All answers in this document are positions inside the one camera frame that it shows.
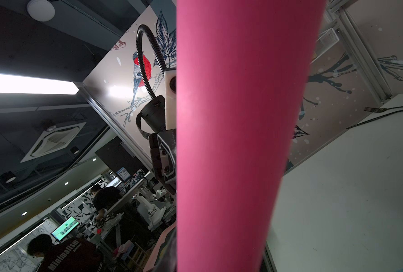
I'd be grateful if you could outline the clear acrylic wall shelf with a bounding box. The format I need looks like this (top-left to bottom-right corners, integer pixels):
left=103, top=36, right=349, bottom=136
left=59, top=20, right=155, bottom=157
left=311, top=28, right=340, bottom=63

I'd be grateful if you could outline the black fork on table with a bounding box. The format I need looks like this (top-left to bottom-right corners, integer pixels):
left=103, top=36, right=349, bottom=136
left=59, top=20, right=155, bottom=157
left=363, top=106, right=403, bottom=113

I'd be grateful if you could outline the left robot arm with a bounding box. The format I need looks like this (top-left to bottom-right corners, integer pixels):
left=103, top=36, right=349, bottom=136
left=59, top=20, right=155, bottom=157
left=136, top=95, right=177, bottom=196

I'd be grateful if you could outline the standing person in black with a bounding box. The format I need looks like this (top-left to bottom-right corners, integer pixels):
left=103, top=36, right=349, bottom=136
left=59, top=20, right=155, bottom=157
left=90, top=184, right=122, bottom=221

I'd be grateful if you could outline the black corrugated cable hose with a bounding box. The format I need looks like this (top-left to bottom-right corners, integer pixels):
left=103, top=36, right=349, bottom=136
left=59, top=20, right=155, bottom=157
left=136, top=24, right=168, bottom=100

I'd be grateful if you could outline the magenta paper sheet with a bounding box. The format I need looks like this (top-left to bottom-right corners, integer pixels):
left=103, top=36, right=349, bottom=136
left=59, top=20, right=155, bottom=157
left=176, top=1, right=326, bottom=272

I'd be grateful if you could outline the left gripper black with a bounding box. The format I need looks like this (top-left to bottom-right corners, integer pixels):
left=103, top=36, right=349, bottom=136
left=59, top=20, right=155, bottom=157
left=149, top=129, right=177, bottom=195

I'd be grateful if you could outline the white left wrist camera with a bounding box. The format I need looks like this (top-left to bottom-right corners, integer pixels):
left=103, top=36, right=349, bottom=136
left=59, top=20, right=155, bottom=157
left=164, top=68, right=176, bottom=130

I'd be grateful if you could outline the green screen monitor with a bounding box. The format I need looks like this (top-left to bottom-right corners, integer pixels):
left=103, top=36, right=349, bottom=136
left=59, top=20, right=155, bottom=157
left=51, top=216, right=80, bottom=241

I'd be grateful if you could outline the person in dark shirt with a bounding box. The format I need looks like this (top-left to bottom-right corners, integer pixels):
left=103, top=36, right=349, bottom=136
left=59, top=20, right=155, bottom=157
left=27, top=234, right=105, bottom=272

